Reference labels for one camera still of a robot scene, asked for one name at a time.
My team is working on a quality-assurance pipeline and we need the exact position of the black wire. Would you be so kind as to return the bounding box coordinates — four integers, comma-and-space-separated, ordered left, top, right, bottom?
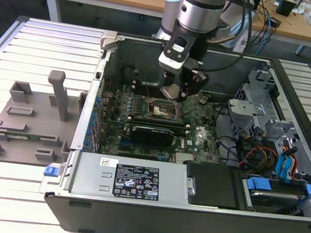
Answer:
207, 101, 249, 168

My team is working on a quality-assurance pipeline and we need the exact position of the grey parts rack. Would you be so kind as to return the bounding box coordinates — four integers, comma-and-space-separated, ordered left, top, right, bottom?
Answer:
0, 61, 92, 175

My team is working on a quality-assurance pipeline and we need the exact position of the green motherboard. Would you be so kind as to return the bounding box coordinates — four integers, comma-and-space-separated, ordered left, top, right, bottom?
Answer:
90, 75, 233, 173

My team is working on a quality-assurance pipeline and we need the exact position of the thin metal locking lever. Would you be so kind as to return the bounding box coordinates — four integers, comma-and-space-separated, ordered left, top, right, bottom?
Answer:
142, 82, 154, 100

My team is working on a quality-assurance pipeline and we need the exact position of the silver finned chipset heatsink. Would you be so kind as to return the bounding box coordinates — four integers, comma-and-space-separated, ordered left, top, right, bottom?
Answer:
174, 152, 195, 166

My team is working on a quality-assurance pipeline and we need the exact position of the small blue case latch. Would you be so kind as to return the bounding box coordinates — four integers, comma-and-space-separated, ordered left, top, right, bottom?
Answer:
44, 165, 60, 178

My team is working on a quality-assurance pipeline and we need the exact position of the blue cable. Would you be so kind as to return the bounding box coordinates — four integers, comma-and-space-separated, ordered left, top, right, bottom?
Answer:
258, 9, 276, 57

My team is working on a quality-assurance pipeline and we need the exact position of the small black box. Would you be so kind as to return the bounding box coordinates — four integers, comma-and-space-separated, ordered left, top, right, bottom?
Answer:
278, 0, 298, 18

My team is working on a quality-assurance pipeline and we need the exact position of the silver power supply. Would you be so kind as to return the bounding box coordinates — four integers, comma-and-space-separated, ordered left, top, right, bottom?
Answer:
68, 149, 195, 213

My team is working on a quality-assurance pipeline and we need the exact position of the silver metal disk bay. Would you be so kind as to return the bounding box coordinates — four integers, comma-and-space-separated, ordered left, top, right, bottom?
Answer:
222, 66, 311, 152

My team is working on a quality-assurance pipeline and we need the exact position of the black graphics card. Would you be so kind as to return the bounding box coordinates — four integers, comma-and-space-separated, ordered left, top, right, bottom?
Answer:
129, 123, 176, 150

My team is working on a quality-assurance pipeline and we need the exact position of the black open PC case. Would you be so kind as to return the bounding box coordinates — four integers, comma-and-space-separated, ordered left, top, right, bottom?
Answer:
33, 23, 311, 233

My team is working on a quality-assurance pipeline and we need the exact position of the blue disk carrier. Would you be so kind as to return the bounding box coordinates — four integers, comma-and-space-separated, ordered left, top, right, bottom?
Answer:
245, 174, 311, 204

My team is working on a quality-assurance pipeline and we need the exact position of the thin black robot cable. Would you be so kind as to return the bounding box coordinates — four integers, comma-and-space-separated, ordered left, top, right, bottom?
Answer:
201, 0, 259, 80

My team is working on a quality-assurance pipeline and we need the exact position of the hard disk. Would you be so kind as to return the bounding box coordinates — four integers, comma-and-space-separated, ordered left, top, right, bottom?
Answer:
247, 187, 300, 218

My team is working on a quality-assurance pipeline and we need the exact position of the black power adapter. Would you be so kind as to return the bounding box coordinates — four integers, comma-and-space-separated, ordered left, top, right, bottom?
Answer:
269, 16, 283, 29

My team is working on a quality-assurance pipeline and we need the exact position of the light blue flat wire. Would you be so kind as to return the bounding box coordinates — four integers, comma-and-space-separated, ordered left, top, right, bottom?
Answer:
280, 145, 300, 186
275, 152, 290, 182

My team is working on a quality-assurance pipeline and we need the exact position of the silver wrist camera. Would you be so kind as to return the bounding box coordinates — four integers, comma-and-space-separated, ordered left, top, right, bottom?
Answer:
156, 34, 192, 76

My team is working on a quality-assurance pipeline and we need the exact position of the white labelled box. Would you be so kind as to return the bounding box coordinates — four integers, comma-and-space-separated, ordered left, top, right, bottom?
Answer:
233, 33, 251, 54

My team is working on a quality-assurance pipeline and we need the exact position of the grey plastic case latch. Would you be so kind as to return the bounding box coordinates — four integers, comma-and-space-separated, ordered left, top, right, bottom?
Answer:
99, 29, 119, 51

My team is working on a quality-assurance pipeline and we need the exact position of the green RAM stick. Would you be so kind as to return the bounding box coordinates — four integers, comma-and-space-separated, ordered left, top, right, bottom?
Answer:
6, 130, 58, 147

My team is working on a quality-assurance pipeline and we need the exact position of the black plastic shroud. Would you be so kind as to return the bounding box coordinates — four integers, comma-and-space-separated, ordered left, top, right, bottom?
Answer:
177, 159, 246, 213

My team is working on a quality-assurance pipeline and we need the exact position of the orange flat wire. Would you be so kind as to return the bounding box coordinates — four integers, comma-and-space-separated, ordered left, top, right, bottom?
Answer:
287, 152, 302, 182

